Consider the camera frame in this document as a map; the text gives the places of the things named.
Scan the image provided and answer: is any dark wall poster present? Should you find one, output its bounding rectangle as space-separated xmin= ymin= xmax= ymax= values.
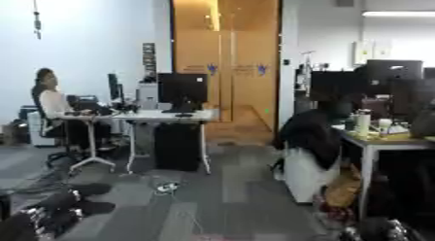
xmin=141 ymin=42 xmax=158 ymax=83

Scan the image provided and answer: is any brown bag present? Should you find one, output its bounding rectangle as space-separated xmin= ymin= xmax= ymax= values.
xmin=320 ymin=162 xmax=364 ymax=209

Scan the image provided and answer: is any white cup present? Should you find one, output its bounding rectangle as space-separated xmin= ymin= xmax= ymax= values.
xmin=375 ymin=118 xmax=394 ymax=136

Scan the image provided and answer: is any black jacket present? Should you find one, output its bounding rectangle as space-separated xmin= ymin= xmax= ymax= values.
xmin=273 ymin=108 xmax=349 ymax=171

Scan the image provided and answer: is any white wall paper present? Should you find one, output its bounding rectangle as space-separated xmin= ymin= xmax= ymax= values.
xmin=351 ymin=40 xmax=394 ymax=66

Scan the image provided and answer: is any black computer tower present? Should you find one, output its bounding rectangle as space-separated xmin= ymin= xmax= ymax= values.
xmin=152 ymin=121 xmax=204 ymax=172

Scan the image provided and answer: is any grey desk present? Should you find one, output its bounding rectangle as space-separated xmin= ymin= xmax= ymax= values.
xmin=336 ymin=126 xmax=435 ymax=222

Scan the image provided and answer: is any ceiling light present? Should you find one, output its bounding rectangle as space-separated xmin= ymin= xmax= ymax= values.
xmin=360 ymin=10 xmax=435 ymax=18

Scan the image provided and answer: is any wooden door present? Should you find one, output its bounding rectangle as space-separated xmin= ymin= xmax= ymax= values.
xmin=170 ymin=0 xmax=284 ymax=123

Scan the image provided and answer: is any person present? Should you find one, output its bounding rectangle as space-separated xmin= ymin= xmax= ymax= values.
xmin=30 ymin=67 xmax=119 ymax=153

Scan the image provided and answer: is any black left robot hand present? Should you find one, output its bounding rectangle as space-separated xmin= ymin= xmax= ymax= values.
xmin=54 ymin=182 xmax=119 ymax=221

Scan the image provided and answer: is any black computer monitor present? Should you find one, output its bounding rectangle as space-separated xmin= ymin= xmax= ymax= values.
xmin=309 ymin=70 xmax=366 ymax=104
xmin=363 ymin=58 xmax=425 ymax=87
xmin=156 ymin=72 xmax=211 ymax=115
xmin=105 ymin=72 xmax=128 ymax=104

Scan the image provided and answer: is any white office desk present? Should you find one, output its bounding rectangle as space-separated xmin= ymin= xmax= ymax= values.
xmin=64 ymin=108 xmax=221 ymax=175

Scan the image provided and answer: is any white tall bottle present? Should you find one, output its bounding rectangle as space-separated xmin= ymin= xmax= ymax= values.
xmin=353 ymin=109 xmax=374 ymax=138

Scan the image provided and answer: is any white drawer cabinet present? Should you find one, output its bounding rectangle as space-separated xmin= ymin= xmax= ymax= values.
xmin=25 ymin=110 xmax=60 ymax=148

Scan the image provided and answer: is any hanging cable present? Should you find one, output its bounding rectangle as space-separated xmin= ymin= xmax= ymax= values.
xmin=28 ymin=0 xmax=45 ymax=41

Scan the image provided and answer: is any black office chair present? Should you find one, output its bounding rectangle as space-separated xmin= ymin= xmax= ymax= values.
xmin=28 ymin=85 xmax=87 ymax=170

